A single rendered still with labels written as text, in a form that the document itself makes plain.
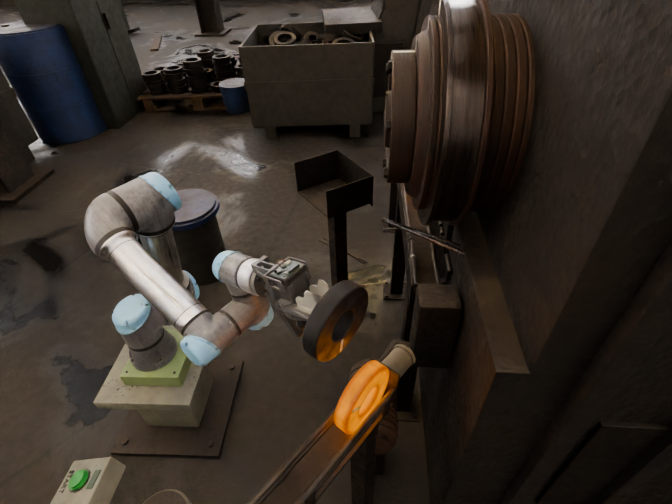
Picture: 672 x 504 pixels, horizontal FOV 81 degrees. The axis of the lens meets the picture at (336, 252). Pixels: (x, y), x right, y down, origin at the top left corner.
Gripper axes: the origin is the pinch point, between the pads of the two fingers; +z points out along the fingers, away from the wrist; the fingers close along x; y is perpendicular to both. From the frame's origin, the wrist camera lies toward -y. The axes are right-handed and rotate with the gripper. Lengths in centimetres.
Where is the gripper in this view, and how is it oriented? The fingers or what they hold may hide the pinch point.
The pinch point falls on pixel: (336, 314)
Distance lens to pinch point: 72.2
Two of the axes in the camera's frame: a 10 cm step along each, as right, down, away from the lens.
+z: 7.3, 1.8, -6.5
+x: 6.4, -5.2, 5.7
